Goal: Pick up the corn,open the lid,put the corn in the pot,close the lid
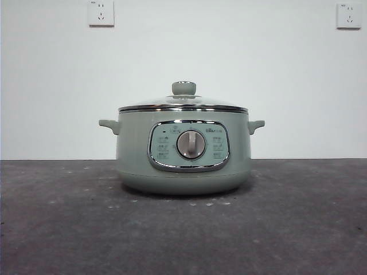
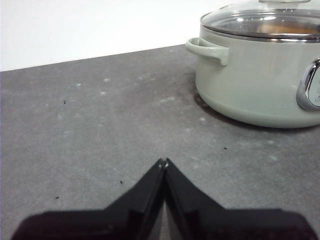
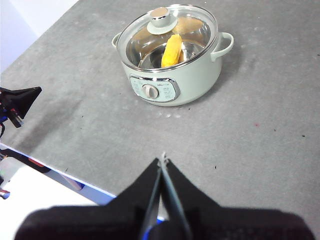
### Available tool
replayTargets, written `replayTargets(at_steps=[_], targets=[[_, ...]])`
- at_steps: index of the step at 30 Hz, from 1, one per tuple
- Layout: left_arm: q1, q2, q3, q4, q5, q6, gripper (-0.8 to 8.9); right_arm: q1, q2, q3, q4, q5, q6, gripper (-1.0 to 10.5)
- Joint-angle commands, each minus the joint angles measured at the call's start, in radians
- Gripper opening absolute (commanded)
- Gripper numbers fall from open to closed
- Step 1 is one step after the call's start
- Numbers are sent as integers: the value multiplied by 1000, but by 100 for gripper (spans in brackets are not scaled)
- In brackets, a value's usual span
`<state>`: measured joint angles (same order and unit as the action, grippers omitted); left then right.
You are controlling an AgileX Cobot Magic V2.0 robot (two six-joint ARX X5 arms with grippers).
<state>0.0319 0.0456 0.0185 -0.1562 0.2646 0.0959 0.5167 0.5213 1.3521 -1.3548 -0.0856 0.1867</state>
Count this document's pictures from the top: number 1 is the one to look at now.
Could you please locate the glass lid with green knob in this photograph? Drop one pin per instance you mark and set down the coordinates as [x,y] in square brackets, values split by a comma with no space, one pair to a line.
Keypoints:
[183,87]

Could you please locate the pale green electric pot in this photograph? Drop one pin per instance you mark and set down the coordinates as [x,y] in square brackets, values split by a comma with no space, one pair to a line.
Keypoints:
[134,149]

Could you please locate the white wall socket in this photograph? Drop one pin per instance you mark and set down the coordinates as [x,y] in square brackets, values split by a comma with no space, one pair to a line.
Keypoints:
[349,17]
[101,14]

